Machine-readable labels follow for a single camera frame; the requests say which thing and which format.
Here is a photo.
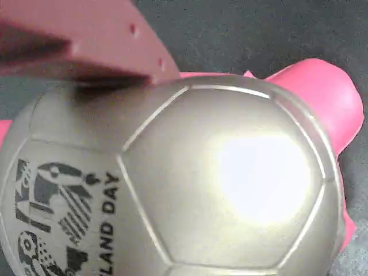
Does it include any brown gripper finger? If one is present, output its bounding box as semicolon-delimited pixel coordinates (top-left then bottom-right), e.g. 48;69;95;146
0;0;182;87

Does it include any red turtle toy gold shell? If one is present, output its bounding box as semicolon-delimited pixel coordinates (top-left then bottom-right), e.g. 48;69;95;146
0;57;365;276

